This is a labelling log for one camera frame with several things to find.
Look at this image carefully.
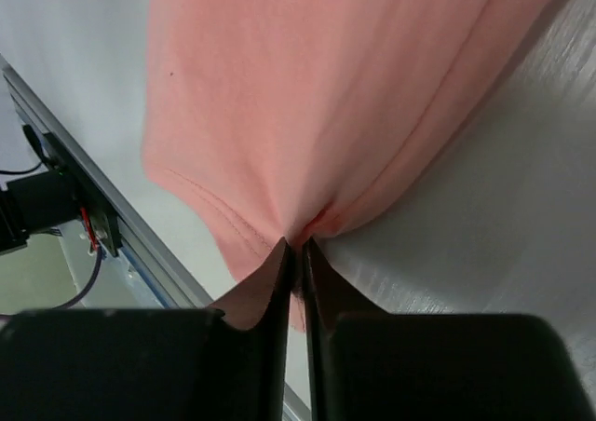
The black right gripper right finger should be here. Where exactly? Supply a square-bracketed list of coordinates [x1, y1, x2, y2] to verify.
[303, 241, 585, 420]

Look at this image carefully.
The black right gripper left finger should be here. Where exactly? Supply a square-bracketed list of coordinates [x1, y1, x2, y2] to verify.
[1, 240, 289, 420]

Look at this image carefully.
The salmon pink t shirt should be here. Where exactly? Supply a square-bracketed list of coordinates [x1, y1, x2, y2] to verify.
[141, 0, 583, 333]

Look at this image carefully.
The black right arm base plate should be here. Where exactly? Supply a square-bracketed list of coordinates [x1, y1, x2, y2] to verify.
[23, 124, 123, 257]

